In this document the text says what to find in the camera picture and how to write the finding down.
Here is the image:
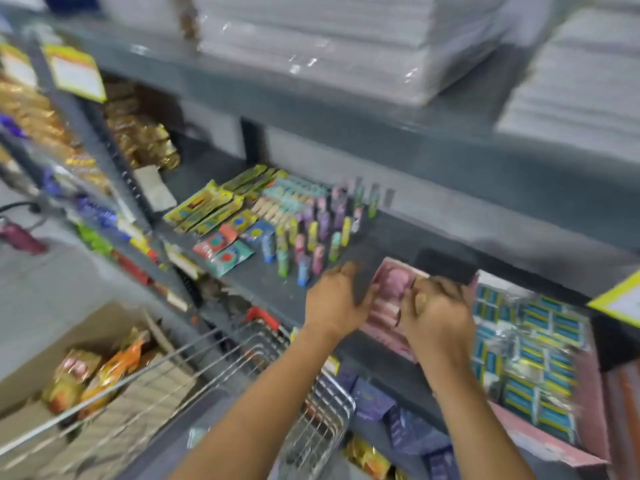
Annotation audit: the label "pink cardboard box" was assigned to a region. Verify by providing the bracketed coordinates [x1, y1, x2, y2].
[359, 257, 432, 364]

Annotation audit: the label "person's right hand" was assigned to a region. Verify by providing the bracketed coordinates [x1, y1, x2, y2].
[397, 276, 477, 366]

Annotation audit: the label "row of colourful wrapped packets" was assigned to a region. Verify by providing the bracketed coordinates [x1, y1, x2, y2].
[0, 112, 192, 313]

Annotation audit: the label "red round-print packet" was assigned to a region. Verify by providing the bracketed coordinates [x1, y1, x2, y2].
[193, 224, 239, 260]

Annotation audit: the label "person's left forearm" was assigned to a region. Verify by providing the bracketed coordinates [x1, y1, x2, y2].
[169, 322, 351, 480]

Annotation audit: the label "reddish brown boxes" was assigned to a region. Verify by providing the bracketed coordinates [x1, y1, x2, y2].
[602, 362, 640, 466]

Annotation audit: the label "grey metal shelf unit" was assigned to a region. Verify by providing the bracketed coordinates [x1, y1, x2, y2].
[0, 5, 640, 480]

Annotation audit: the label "group of small pastel bottles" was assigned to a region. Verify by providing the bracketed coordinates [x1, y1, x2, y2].
[260, 177, 397, 288]

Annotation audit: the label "stack of blue yellow packets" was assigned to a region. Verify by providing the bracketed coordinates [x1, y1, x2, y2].
[472, 282, 592, 446]

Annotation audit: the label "pile of golden packets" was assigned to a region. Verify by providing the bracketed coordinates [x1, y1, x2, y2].
[102, 82, 181, 171]

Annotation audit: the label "yellow foil packet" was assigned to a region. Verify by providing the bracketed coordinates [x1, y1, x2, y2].
[344, 434, 394, 480]

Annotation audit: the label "black cable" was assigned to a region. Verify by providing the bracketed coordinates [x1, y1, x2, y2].
[0, 200, 42, 216]

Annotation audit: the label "yellow red snack packet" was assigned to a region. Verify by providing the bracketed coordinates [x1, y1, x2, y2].
[42, 349, 104, 416]

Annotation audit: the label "row of teal boxes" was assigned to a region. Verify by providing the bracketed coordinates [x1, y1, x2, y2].
[262, 177, 329, 201]

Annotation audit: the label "row of golden snack packets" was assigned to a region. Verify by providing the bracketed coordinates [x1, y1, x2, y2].
[0, 77, 112, 191]

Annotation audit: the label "purple box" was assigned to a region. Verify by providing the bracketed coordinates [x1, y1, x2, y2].
[349, 377, 397, 423]
[424, 446, 462, 480]
[387, 404, 452, 456]

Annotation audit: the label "person's left hand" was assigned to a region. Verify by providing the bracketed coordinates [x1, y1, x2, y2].
[304, 262, 382, 341]

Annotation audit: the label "yellow blue round-print packet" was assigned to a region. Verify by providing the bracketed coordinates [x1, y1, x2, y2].
[227, 210, 259, 236]

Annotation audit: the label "person's right forearm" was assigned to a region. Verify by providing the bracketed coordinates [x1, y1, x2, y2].
[415, 352, 537, 480]

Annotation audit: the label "stack of white paper packs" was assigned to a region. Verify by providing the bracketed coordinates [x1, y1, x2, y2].
[192, 0, 507, 107]
[494, 4, 640, 151]
[96, 0, 187, 38]

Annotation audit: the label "yellow price tag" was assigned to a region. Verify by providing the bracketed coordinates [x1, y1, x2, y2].
[42, 44, 108, 103]
[0, 42, 39, 89]
[587, 269, 640, 329]

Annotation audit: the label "teal round-print packet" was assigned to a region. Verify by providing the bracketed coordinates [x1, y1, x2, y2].
[207, 239, 255, 279]

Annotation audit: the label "row of yellow green packets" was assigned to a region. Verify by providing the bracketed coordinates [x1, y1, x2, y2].
[163, 164, 289, 236]

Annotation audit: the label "silver wire shopping basket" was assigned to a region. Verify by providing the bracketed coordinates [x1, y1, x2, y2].
[0, 307, 357, 480]

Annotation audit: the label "brown cardboard box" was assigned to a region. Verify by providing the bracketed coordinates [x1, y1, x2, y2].
[0, 302, 199, 480]

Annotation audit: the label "row of beige sticks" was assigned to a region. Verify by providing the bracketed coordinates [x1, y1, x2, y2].
[249, 197, 292, 226]

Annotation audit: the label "white paper packet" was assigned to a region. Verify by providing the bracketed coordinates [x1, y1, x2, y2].
[132, 165, 179, 213]

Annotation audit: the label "orange snack packet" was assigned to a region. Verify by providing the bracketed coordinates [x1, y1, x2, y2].
[77, 328, 151, 421]

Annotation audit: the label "maroon floor appliance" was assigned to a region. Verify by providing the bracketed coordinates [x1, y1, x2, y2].
[0, 217, 50, 256]

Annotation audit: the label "pink display tray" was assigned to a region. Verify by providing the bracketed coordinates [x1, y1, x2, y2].
[469, 269, 612, 468]

